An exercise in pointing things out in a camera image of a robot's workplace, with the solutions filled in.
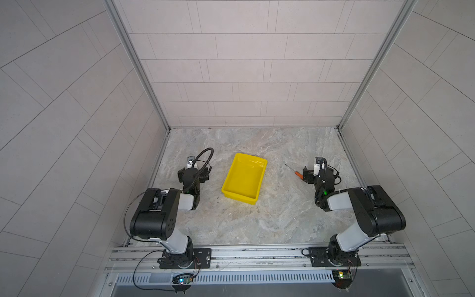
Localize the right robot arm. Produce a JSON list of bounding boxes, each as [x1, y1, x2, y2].
[[301, 157, 406, 267]]

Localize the yellow plastic bin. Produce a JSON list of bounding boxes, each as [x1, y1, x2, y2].
[[221, 153, 267, 205]]

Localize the orange handled screwdriver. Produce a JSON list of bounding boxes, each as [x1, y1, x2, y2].
[[285, 164, 303, 179]]

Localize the left controller board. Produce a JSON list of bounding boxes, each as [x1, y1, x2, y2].
[[172, 273, 194, 285]]

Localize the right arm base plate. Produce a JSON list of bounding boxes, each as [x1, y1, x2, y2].
[[306, 247, 361, 267]]

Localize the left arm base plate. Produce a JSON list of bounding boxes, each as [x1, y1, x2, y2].
[[158, 248, 212, 269]]

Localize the white vent grille strip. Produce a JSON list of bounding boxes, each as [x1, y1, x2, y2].
[[116, 271, 335, 287]]

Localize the aluminium mounting rail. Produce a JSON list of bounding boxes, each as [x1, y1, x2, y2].
[[104, 242, 415, 273]]

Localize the controller board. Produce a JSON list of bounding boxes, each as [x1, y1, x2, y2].
[[172, 273, 194, 285], [332, 271, 353, 290]]

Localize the right controller board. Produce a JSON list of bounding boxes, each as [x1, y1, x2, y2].
[[332, 271, 353, 290]]

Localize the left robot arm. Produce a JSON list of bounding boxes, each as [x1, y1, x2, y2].
[[129, 157, 212, 269]]

